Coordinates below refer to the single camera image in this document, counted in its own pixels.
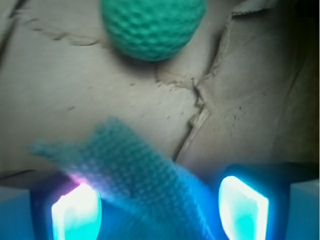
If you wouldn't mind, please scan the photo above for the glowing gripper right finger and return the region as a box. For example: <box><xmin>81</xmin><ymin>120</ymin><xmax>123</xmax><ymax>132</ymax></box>
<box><xmin>218</xmin><ymin>163</ymin><xmax>290</xmax><ymax>240</ymax></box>

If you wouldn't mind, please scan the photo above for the green dimpled ball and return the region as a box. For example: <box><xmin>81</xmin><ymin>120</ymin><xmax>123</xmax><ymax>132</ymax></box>
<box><xmin>99</xmin><ymin>0</ymin><xmax>207</xmax><ymax>62</ymax></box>

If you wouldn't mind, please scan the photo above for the brown paper bag tray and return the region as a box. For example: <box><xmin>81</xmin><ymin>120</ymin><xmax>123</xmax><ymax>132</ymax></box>
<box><xmin>0</xmin><ymin>0</ymin><xmax>320</xmax><ymax>181</ymax></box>

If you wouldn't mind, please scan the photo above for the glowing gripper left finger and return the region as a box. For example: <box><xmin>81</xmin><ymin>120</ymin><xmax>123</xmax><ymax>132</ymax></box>
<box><xmin>30</xmin><ymin>172</ymin><xmax>102</xmax><ymax>240</ymax></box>

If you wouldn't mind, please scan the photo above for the light blue woven cloth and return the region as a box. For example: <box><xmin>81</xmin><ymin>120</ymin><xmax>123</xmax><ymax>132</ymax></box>
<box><xmin>30</xmin><ymin>117</ymin><xmax>215</xmax><ymax>240</ymax></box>

